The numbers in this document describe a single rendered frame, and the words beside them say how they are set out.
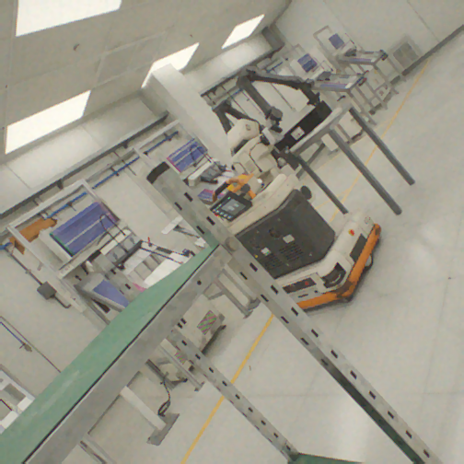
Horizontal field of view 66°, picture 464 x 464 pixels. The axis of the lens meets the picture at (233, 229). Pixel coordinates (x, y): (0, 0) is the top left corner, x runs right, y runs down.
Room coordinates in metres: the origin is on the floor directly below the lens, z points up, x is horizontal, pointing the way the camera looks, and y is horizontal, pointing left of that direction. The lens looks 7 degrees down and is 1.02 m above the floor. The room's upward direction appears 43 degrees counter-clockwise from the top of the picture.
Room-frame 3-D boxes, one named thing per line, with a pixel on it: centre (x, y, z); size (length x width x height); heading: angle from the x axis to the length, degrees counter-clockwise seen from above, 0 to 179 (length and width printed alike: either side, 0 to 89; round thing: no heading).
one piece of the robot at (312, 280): (2.15, -0.06, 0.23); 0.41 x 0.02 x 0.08; 38
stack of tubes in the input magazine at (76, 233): (3.25, 0.96, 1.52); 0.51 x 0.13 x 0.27; 129
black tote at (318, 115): (2.83, -0.89, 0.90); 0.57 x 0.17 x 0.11; 38
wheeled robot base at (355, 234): (2.37, -0.30, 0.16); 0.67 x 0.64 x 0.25; 128
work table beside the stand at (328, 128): (2.85, -0.91, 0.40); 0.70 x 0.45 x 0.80; 38
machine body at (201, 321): (3.31, 1.08, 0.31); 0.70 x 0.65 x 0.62; 129
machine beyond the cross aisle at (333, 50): (7.40, -3.91, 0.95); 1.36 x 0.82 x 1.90; 39
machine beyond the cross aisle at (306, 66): (6.49, -2.78, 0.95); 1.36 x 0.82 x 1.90; 39
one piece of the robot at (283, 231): (2.32, -0.23, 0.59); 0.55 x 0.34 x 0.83; 38
